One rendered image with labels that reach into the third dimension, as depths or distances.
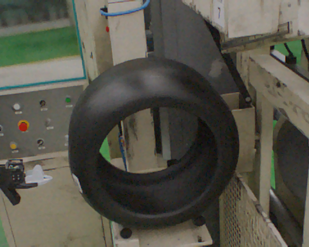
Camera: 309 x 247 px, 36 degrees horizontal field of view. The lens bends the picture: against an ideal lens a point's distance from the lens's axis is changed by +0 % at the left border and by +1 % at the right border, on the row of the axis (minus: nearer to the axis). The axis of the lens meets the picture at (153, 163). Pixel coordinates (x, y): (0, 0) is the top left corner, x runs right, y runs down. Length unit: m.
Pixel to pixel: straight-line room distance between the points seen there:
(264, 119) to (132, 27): 0.66
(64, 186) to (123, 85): 1.07
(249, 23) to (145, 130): 0.85
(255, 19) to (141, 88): 0.42
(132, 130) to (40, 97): 0.56
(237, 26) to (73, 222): 1.62
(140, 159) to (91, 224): 0.69
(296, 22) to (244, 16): 0.13
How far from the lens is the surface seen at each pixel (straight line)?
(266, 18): 1.28
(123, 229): 1.75
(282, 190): 2.53
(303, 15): 1.21
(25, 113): 2.35
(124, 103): 1.48
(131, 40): 1.84
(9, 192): 1.73
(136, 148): 2.00
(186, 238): 1.86
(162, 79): 1.50
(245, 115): 1.97
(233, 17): 1.25
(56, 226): 2.59
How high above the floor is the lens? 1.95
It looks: 28 degrees down
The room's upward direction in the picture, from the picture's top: 5 degrees counter-clockwise
